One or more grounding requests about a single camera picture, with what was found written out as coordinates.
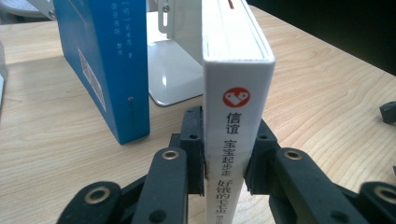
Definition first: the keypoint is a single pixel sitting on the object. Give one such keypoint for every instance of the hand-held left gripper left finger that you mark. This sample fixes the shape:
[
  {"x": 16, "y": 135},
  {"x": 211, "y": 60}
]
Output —
[{"x": 194, "y": 155}]

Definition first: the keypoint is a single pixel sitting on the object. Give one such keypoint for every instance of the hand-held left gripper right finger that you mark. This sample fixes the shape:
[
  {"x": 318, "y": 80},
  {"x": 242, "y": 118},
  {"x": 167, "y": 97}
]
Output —
[{"x": 260, "y": 168}]

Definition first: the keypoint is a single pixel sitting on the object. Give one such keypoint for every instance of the white caterpillar board book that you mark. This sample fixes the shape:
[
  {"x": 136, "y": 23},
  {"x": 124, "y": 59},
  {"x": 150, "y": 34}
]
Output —
[{"x": 236, "y": 124}]

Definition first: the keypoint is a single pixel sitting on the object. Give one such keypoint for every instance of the grey metal expandable book rack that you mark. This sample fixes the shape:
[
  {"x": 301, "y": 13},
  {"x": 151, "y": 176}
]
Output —
[{"x": 176, "y": 71}]

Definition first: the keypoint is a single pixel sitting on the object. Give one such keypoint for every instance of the thick blue book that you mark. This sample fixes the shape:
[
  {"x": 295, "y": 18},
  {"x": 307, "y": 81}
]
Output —
[{"x": 106, "y": 62}]

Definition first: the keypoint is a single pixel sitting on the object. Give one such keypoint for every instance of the dark cover magazine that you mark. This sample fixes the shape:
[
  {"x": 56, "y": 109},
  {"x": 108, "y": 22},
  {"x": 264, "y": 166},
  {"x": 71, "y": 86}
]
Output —
[{"x": 2, "y": 81}]

